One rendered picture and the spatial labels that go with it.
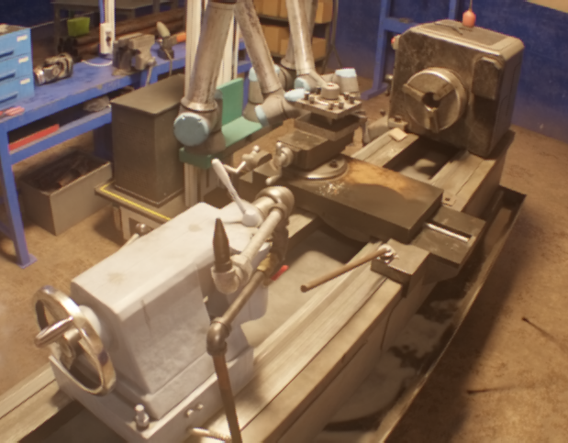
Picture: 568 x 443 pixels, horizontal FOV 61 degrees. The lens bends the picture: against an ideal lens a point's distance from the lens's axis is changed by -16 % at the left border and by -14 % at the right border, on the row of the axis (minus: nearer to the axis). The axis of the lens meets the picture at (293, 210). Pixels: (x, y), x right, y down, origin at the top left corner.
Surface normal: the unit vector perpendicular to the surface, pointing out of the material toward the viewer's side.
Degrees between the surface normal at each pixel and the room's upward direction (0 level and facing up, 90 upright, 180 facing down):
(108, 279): 0
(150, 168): 90
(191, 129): 95
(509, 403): 0
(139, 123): 90
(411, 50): 90
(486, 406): 0
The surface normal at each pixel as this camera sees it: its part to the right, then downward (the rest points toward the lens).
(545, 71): -0.55, 0.39
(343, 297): 0.07, -0.86
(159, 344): 0.80, 0.02
